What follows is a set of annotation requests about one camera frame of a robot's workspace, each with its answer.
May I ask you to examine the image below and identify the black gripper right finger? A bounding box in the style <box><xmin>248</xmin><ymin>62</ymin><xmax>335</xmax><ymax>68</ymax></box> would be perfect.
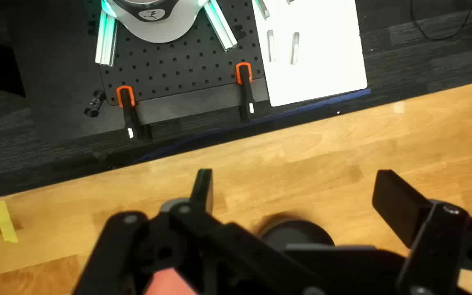
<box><xmin>372</xmin><ymin>168</ymin><xmax>472</xmax><ymax>295</ymax></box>

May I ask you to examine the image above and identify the black bowl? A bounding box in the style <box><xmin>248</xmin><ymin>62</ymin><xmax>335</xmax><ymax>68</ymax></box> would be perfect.
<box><xmin>258</xmin><ymin>214</ymin><xmax>338</xmax><ymax>252</ymax></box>

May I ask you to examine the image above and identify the yellow tape strip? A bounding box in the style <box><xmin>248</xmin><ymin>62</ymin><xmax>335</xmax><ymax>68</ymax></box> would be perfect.
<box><xmin>0</xmin><ymin>199</ymin><xmax>22</xmax><ymax>244</ymax></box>

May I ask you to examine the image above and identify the pink bowl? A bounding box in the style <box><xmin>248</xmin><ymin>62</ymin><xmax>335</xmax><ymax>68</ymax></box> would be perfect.
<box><xmin>145</xmin><ymin>267</ymin><xmax>200</xmax><ymax>295</ymax></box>

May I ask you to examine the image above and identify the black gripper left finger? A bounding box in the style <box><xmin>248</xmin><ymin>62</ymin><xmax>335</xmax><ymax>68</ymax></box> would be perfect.
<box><xmin>74</xmin><ymin>168</ymin><xmax>215</xmax><ymax>295</ymax></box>

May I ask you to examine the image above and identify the short grey metal bar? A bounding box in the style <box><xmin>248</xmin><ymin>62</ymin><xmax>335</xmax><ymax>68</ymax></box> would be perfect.
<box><xmin>266</xmin><ymin>29</ymin><xmax>277</xmax><ymax>63</ymax></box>
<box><xmin>256</xmin><ymin>0</ymin><xmax>272</xmax><ymax>21</ymax></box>
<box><xmin>290</xmin><ymin>31</ymin><xmax>302</xmax><ymax>65</ymax></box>

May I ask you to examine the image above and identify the orange and black bar clamp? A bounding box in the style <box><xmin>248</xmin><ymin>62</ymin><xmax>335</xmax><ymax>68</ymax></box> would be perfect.
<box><xmin>233</xmin><ymin>60</ymin><xmax>258</xmax><ymax>122</ymax></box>
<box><xmin>115</xmin><ymin>83</ymin><xmax>143</xmax><ymax>140</ymax></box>

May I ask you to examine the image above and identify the thin black floor cable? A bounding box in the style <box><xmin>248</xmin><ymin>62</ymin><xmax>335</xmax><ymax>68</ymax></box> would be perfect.
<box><xmin>408</xmin><ymin>0</ymin><xmax>472</xmax><ymax>42</ymax></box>

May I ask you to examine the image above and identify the white flat board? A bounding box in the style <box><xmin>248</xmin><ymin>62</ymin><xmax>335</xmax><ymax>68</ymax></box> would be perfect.
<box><xmin>251</xmin><ymin>0</ymin><xmax>371</xmax><ymax>108</ymax></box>

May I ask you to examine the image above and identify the black perforated breadboard plate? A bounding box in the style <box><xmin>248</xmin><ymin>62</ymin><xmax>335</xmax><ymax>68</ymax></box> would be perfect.
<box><xmin>90</xmin><ymin>0</ymin><xmax>271</xmax><ymax>126</ymax></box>

